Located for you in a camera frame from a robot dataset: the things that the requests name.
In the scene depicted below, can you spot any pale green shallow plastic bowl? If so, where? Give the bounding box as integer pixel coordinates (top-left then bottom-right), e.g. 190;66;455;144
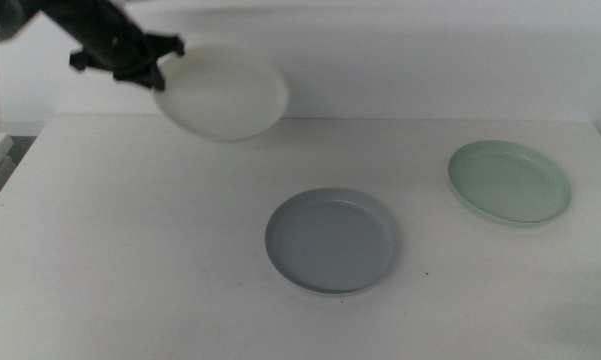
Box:
447;139;574;228

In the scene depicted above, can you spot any grey shallow plastic bowl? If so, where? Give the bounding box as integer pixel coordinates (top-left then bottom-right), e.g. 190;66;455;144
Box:
264;187;402;297

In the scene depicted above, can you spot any white shallow plastic bowl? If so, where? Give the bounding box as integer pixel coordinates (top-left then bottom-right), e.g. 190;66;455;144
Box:
152;44;290;143

